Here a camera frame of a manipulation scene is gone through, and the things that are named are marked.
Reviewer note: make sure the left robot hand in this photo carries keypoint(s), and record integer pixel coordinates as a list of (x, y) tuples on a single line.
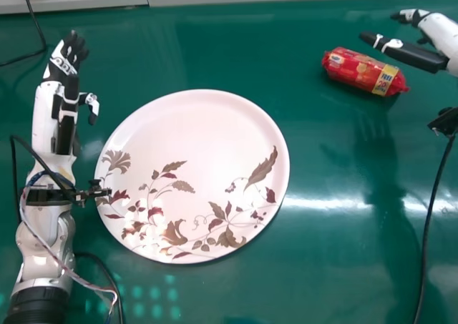
[(44, 116)]

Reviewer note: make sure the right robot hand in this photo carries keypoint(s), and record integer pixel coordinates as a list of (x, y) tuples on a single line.
[(442, 34)]

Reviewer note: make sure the red biscuit packet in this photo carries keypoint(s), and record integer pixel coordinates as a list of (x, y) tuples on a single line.
[(358, 70)]

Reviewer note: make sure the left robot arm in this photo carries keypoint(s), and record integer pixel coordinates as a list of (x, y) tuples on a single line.
[(39, 231)]

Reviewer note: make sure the plate with brown leaf pattern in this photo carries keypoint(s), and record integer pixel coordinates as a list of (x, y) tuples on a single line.
[(193, 141)]

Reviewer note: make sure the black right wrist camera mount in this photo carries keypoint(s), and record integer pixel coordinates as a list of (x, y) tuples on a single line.
[(447, 120)]

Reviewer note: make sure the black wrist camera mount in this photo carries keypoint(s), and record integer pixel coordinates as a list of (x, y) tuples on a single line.
[(447, 120), (93, 192)]

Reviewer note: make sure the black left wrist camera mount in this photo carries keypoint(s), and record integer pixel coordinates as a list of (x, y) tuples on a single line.
[(93, 192)]

